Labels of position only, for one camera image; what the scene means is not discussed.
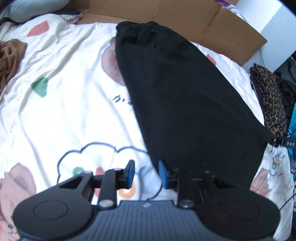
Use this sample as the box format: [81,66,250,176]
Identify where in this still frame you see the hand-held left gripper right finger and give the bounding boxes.
[158,159,236,209]

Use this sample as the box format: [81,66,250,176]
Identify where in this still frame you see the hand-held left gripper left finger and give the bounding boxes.
[58,159,136,209]

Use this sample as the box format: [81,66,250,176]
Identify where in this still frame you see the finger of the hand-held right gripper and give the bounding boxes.
[269,137,296,147]

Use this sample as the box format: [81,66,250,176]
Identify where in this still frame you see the leopard print garment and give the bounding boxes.
[250,64,289,138]

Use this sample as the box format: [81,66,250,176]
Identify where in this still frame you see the black drawstring pants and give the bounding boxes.
[115,21,273,193]

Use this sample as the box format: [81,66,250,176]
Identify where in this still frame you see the blue cartoon print cloth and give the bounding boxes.
[286,120,296,209]

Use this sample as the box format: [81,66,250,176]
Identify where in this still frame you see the bear print blanket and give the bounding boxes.
[0,13,296,241]

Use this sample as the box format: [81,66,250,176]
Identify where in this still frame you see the wide folded cardboard sheet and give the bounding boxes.
[67,0,268,67]

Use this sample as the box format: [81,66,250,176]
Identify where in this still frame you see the brown garment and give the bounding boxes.
[0,39,28,91]

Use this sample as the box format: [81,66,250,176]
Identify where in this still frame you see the floral print cloth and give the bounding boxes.
[60,13,83,25]

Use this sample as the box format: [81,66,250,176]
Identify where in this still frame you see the grey neck pillow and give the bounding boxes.
[7,0,70,23]

